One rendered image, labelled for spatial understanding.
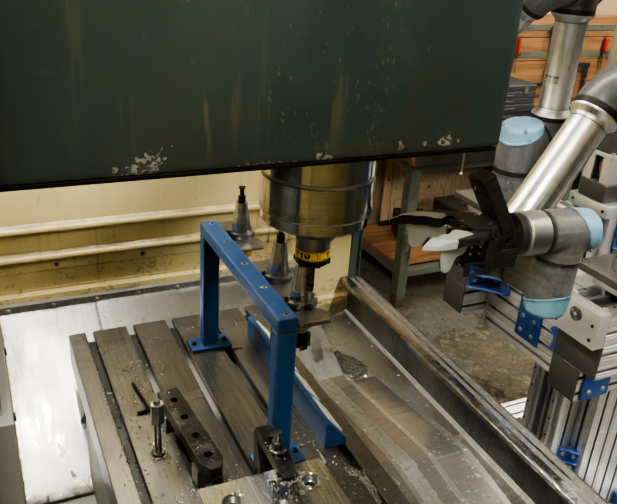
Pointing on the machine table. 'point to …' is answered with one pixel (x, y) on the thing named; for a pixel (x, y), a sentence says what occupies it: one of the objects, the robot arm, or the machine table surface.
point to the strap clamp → (263, 461)
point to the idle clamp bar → (185, 422)
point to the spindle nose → (318, 199)
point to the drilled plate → (254, 486)
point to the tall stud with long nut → (157, 426)
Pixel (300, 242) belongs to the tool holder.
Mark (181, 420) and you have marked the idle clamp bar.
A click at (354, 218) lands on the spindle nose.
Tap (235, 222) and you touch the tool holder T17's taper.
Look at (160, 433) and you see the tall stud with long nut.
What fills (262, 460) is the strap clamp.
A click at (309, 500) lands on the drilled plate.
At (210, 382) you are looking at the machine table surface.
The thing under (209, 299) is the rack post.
